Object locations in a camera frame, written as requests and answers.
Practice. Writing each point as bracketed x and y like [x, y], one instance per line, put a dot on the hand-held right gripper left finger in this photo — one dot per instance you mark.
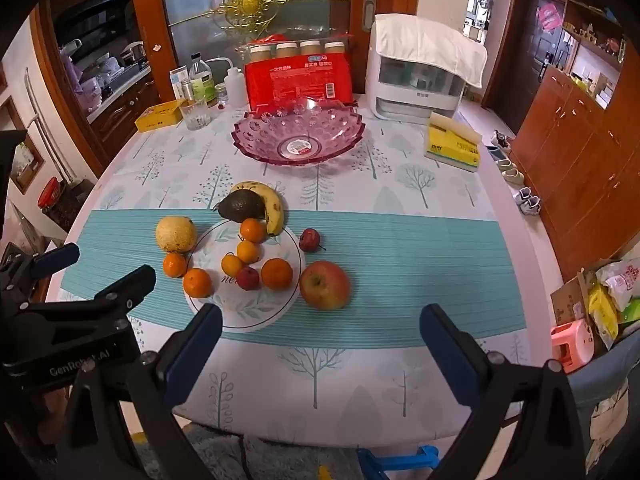
[195, 342]

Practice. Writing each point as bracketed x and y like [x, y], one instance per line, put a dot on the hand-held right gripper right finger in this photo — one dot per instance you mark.
[447, 342]

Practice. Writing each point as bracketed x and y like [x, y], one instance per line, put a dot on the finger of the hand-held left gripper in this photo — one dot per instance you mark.
[125, 285]
[55, 257]

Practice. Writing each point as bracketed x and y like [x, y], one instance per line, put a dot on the orange mandarin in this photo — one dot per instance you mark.
[253, 230]
[277, 274]
[174, 264]
[197, 282]

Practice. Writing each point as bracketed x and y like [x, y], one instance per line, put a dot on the yellow pear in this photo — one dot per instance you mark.
[175, 234]

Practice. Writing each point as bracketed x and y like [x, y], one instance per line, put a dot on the small red fruit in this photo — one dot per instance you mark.
[309, 238]
[247, 278]

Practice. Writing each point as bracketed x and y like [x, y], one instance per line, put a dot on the small yellow-orange mandarin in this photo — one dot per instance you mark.
[232, 266]
[247, 251]

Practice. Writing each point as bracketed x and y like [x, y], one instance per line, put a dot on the red apple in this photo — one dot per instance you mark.
[325, 285]

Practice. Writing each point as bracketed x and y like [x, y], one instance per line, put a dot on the dark green avocado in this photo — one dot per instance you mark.
[242, 205]

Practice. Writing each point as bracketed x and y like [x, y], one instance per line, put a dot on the yellow banana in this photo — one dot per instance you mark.
[274, 205]

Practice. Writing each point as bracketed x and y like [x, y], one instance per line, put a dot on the pink glass fruit bowl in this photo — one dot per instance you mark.
[260, 130]

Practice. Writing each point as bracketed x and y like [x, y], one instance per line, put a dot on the white round plate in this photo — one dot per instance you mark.
[240, 310]

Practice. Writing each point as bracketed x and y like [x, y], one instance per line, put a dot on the red lidded container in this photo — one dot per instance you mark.
[50, 194]

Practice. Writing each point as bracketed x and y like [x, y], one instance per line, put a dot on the teal striped table runner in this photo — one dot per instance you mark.
[400, 270]

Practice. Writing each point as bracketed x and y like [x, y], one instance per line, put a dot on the wooden framed picture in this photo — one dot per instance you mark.
[27, 165]

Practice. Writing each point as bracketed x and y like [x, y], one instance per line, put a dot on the grey shaggy rug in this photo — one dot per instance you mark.
[210, 455]

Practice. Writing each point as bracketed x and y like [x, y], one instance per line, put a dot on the tree-print tablecloth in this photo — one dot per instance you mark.
[150, 170]

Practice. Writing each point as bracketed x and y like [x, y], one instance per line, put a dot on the pink plastic stool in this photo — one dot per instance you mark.
[572, 345]

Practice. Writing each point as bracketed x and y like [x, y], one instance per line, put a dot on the cardboard box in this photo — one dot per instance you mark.
[567, 300]

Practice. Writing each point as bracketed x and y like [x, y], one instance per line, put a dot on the blue plastic item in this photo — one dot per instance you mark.
[400, 462]

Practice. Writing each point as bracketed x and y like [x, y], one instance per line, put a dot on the yellow plastic bag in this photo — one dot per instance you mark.
[602, 315]

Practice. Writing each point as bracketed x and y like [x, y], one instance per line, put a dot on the white sneaker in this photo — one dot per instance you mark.
[529, 202]

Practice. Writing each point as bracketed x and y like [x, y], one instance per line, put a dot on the yellow tin box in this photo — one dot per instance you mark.
[155, 117]

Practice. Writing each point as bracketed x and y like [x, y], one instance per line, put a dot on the clear glass tumbler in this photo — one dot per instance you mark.
[196, 117]

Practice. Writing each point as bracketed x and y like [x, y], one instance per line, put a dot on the beige shoe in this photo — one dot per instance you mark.
[512, 172]

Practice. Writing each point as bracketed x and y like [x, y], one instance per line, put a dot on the white bag red print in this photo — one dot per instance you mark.
[622, 280]

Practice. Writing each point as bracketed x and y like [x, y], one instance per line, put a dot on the yellow tissue box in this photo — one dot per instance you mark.
[450, 152]

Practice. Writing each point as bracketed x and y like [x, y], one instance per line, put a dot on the small metal can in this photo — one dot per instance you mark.
[186, 91]

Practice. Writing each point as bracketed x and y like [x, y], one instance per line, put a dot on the black white shoe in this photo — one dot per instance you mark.
[501, 141]

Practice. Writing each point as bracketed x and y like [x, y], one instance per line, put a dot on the white carton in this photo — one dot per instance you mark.
[177, 82]

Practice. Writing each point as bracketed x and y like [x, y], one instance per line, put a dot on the small glass jar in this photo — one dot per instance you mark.
[221, 95]

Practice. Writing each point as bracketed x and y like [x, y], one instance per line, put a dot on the clear bottle green label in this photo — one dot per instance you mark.
[201, 85]

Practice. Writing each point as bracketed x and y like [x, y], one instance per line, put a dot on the steel cooking pot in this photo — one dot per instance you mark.
[134, 52]

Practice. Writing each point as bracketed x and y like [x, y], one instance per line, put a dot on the white squeeze bottle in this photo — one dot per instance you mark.
[234, 90]

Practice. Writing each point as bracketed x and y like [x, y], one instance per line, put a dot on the wooden cabinet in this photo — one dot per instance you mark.
[575, 150]

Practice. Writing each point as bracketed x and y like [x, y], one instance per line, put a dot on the white countertop appliance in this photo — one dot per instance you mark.
[395, 95]

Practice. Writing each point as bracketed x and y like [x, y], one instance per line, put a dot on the red paper cup package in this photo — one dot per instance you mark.
[295, 80]

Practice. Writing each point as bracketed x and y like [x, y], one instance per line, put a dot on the dark entrance door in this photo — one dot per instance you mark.
[525, 60]

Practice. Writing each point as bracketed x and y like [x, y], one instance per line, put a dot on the white cloth cover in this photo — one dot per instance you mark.
[430, 40]

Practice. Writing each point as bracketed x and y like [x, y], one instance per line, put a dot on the gold door ornament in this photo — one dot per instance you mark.
[248, 2]

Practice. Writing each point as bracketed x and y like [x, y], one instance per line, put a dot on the pink paper decoration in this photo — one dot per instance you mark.
[549, 16]

